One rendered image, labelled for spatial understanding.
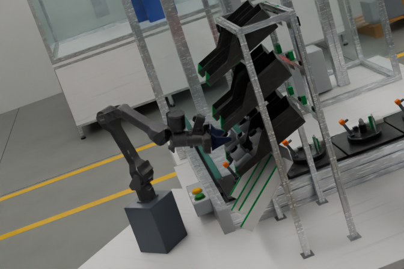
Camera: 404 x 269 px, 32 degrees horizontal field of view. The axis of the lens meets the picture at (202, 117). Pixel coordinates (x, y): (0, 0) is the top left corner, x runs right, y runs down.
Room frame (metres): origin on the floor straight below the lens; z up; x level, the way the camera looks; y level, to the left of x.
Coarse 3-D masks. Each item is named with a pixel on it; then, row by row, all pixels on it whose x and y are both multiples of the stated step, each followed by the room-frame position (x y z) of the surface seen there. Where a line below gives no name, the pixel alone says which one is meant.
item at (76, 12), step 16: (32, 0) 7.58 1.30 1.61; (48, 0) 7.59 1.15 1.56; (64, 0) 7.61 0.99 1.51; (80, 0) 7.62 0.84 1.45; (96, 0) 7.63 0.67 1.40; (112, 0) 7.65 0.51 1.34; (48, 16) 7.59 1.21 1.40; (64, 16) 7.60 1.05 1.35; (80, 16) 7.61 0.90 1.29; (96, 16) 7.63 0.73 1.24; (112, 16) 7.64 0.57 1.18; (48, 32) 7.58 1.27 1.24; (64, 32) 7.59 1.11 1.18; (80, 32) 7.61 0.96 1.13; (96, 32) 7.62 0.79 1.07; (112, 32) 7.64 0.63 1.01; (128, 32) 7.65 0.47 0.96; (64, 48) 7.59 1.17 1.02; (80, 48) 7.60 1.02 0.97
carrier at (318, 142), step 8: (320, 136) 2.75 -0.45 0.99; (312, 144) 2.74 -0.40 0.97; (320, 144) 2.71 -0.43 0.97; (296, 152) 2.67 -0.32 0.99; (312, 152) 2.61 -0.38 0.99; (320, 152) 2.58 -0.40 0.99; (336, 152) 2.58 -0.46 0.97; (296, 160) 2.58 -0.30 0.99; (304, 160) 2.56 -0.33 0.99; (320, 160) 2.55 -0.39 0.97; (328, 160) 2.53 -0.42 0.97; (296, 168) 2.55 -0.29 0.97; (304, 168) 2.53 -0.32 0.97; (296, 176) 2.50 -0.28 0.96
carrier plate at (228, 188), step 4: (228, 176) 2.70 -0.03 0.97; (232, 176) 2.69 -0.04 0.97; (220, 180) 2.69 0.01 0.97; (224, 180) 2.67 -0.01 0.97; (228, 180) 2.66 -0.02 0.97; (232, 180) 2.65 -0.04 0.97; (220, 184) 2.64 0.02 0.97; (224, 184) 2.63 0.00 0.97; (228, 184) 2.61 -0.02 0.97; (232, 184) 2.60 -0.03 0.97; (224, 188) 2.59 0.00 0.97; (228, 188) 2.58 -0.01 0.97; (232, 188) 2.57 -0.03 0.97; (224, 192) 2.55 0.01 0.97; (228, 192) 2.54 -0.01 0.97; (228, 196) 2.50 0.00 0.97; (228, 200) 2.48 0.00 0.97; (232, 200) 2.48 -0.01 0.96
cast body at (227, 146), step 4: (224, 132) 2.36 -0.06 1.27; (228, 132) 2.35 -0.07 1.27; (232, 132) 2.36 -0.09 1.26; (224, 136) 2.33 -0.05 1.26; (228, 136) 2.33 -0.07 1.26; (232, 136) 2.32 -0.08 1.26; (236, 136) 2.35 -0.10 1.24; (232, 140) 2.32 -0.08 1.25; (236, 140) 2.32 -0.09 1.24; (240, 140) 2.34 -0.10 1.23; (244, 140) 2.34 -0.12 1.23; (224, 144) 2.33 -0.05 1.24; (228, 144) 2.33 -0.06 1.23; (232, 144) 2.33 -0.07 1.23; (236, 144) 2.32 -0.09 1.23; (224, 148) 2.34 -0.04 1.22; (228, 148) 2.33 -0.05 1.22; (228, 152) 2.33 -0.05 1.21
